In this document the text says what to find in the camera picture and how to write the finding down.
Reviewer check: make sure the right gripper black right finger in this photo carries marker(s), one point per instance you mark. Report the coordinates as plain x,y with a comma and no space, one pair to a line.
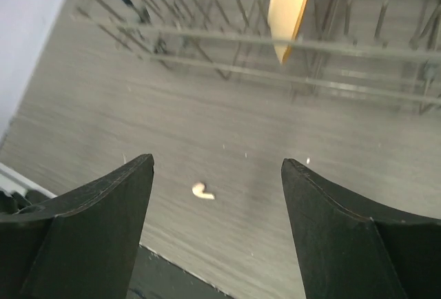
349,246

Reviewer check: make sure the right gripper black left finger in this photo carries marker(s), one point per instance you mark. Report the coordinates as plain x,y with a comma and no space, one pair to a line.
81,244

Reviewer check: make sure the beige earbud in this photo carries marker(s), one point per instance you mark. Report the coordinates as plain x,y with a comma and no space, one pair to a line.
199,190

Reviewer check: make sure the beige oval plate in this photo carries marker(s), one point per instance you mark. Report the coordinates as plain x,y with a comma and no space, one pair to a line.
284,18

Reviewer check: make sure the grey wire dish rack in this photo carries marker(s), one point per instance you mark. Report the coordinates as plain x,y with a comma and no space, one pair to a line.
386,50

